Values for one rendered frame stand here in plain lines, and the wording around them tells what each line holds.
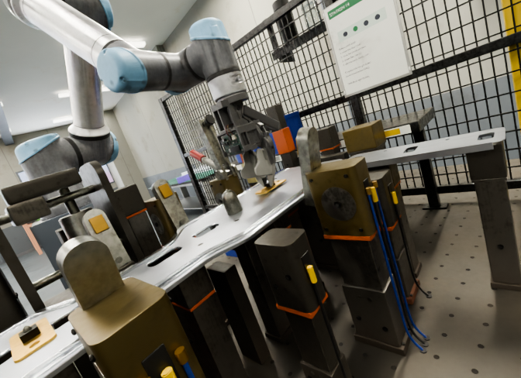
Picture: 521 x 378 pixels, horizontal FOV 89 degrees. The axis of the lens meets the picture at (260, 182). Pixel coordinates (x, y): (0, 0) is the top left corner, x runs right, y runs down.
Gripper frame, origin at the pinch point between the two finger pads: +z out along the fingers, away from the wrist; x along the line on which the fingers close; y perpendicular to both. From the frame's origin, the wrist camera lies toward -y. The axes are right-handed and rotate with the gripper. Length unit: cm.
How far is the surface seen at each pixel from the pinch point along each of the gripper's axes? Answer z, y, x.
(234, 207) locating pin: 0.8, 13.3, 1.4
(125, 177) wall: -5, -283, -890
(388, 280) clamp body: 19.7, 5.2, 24.1
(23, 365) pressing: 1.5, 47.7, 5.8
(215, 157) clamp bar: -8.7, 1.6, -13.7
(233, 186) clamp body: 0.2, 0.1, -12.9
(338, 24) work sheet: -35, -55, 3
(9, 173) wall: -129, -36, -1007
